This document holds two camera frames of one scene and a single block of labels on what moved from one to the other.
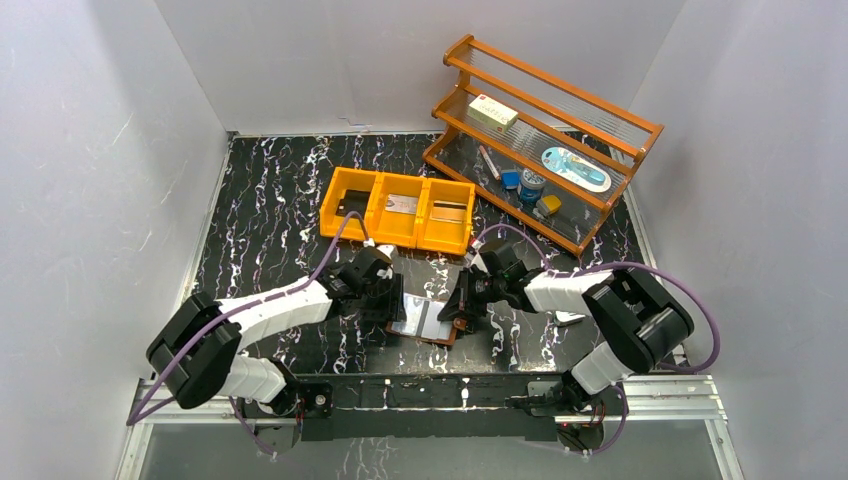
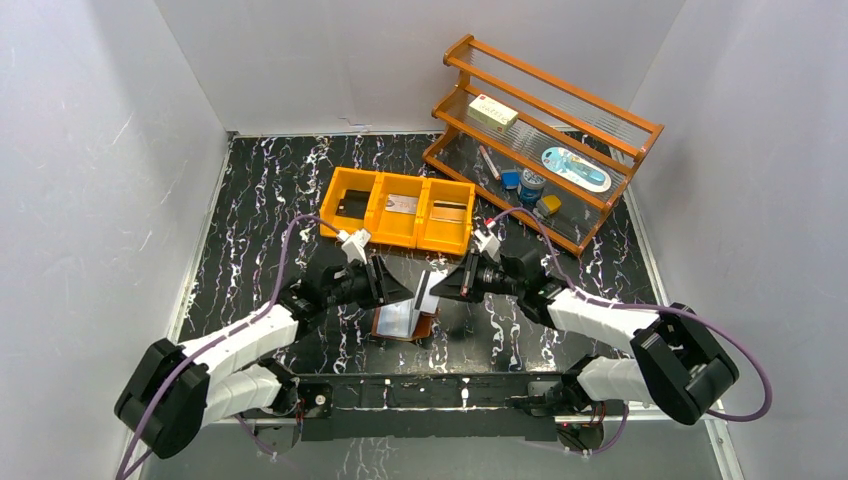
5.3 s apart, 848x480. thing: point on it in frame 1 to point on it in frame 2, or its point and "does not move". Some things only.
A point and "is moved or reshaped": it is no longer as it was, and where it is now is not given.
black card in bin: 353,201 does not move
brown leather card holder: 422,320 is moved or reshaped
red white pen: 489,162 does not move
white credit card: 422,318 to 425,300
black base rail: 422,407 does not move
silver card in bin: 402,203 does not move
